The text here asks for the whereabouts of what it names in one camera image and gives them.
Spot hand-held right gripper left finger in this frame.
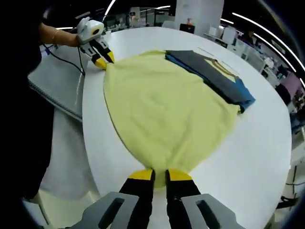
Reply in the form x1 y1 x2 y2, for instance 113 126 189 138
71 168 156 229

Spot person's dark clothing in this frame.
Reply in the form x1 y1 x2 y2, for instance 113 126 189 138
0 0 56 200

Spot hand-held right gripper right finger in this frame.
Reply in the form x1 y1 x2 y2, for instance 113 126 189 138
165 168 247 229

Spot yellow grey blue garment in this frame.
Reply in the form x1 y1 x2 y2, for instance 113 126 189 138
102 49 256 189

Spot person's left hand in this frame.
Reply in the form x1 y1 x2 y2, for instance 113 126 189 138
56 29 81 48

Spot black stand with orange top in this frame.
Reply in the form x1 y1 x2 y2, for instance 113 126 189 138
179 18 196 34

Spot white pillar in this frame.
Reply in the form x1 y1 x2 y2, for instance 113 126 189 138
175 0 225 36

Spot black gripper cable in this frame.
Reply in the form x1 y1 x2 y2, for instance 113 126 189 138
41 43 86 76

